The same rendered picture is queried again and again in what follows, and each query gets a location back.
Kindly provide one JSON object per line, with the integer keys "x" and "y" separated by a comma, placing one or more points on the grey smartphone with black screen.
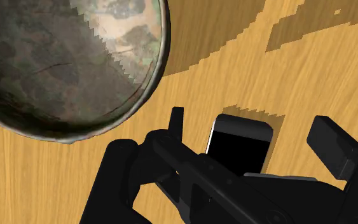
{"x": 240, "y": 149}

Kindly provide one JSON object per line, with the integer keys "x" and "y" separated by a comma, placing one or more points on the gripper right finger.
{"x": 346, "y": 152}

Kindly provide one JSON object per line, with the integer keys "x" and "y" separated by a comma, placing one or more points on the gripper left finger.
{"x": 154, "y": 155}

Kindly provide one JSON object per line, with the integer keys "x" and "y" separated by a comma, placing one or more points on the mottled green brown bowl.
{"x": 61, "y": 65}

